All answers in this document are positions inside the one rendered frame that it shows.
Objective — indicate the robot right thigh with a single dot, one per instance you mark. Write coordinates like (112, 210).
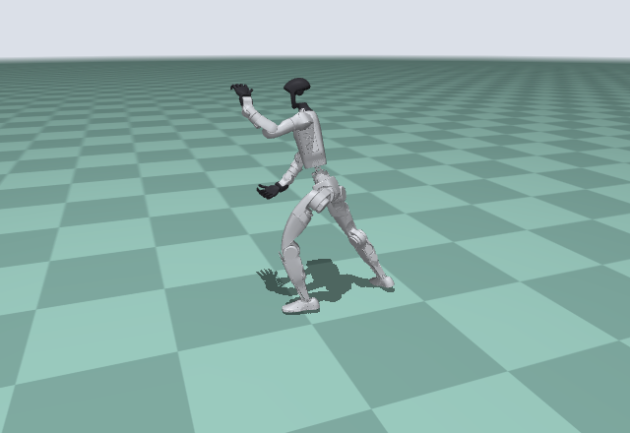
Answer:
(339, 210)

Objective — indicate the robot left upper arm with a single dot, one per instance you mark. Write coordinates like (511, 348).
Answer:
(300, 121)

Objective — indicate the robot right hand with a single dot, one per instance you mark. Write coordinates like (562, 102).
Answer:
(272, 190)

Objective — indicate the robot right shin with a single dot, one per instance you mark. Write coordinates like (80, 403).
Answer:
(369, 256)

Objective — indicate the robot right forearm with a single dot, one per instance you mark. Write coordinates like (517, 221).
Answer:
(289, 176)

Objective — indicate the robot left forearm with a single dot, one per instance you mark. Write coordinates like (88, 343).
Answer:
(255, 117)

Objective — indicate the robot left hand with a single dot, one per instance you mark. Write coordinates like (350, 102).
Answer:
(242, 91)

